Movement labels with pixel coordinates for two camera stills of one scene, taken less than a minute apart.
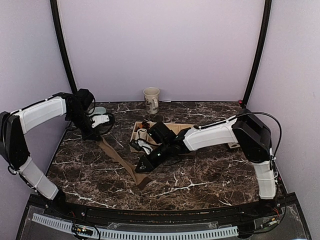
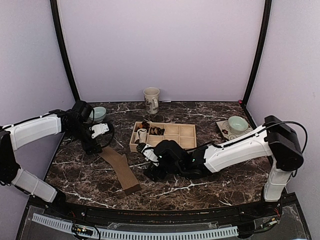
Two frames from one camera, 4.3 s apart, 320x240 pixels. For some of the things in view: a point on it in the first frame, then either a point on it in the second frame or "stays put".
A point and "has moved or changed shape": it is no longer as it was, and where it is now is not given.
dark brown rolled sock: x=145 y=125 stays put
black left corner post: x=56 y=11 stays put
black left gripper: x=92 y=135 to x=91 y=148
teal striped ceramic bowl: x=99 y=110 stays put
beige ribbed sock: x=139 y=179 has moved or changed shape
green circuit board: x=81 y=229 stays put
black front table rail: x=244 y=210 stays put
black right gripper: x=150 y=165 to x=151 y=169
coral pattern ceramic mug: x=151 y=96 stays put
